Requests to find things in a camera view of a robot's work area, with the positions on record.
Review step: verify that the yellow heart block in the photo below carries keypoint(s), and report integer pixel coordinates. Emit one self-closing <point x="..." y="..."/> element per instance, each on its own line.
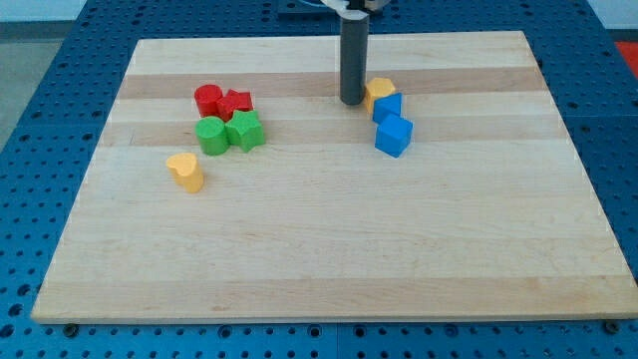
<point x="185" y="171"/>

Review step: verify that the blue cube block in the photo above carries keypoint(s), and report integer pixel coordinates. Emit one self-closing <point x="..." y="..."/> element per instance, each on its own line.
<point x="393" y="135"/>

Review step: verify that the light wooden board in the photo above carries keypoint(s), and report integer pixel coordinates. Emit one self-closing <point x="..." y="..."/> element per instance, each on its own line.
<point x="488" y="215"/>

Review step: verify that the green star block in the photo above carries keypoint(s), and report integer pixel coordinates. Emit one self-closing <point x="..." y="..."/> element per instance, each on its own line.
<point x="245" y="131"/>

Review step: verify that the blue triangular block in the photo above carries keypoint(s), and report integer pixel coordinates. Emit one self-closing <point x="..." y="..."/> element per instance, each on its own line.
<point x="386" y="106"/>

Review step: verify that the yellow hexagon block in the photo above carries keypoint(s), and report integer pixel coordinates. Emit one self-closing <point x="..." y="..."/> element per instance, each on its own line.
<point x="376" y="89"/>

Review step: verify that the green cylinder block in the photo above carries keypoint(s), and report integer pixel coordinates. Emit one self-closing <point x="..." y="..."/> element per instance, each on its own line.
<point x="211" y="135"/>

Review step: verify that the red star block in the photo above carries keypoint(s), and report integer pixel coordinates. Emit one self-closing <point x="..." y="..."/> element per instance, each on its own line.
<point x="233" y="101"/>

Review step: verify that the red cylinder block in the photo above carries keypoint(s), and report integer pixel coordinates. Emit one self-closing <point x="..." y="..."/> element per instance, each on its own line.
<point x="206" y="98"/>

